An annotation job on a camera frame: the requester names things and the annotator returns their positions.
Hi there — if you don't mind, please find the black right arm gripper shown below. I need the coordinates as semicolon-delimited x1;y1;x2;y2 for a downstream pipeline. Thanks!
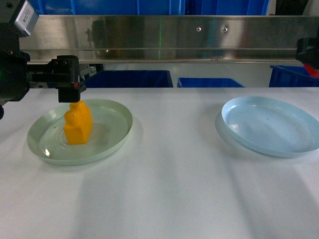
295;37;319;66

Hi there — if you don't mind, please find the red toy block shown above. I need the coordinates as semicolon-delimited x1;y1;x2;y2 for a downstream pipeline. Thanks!
304;64;319;78

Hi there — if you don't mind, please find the blue bin behind table middle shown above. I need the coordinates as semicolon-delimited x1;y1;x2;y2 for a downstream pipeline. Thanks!
177;78;244;88

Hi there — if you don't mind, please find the large blue crate on shelf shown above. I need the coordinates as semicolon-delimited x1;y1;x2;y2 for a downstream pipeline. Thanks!
31;0;186;16

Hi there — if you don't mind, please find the light blue plate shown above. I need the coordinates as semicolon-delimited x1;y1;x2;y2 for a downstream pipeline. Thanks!
221;96;319;158

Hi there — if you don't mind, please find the stainless steel rail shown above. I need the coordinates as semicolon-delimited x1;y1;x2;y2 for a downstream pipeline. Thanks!
20;15;319;63

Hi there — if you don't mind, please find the blue bin behind table right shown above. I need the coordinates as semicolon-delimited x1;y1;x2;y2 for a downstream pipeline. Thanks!
269;65;319;87

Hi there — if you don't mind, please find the blue bin behind table left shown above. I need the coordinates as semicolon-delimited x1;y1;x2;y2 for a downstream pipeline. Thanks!
85;70;173;88

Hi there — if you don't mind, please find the light green plate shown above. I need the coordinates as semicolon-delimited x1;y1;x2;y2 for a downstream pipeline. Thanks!
27;99;133;166

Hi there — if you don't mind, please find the blue bin behind table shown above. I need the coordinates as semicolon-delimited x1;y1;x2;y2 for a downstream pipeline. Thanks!
85;70;173;88
177;78;244;88
269;65;319;87

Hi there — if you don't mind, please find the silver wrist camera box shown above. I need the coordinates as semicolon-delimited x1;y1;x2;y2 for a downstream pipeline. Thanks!
14;0;39;37

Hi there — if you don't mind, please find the yellow toy block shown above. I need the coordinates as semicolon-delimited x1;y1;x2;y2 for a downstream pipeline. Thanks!
63;101;93;144

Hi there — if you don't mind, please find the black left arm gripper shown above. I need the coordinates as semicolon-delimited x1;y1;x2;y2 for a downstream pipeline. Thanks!
0;22;87;120

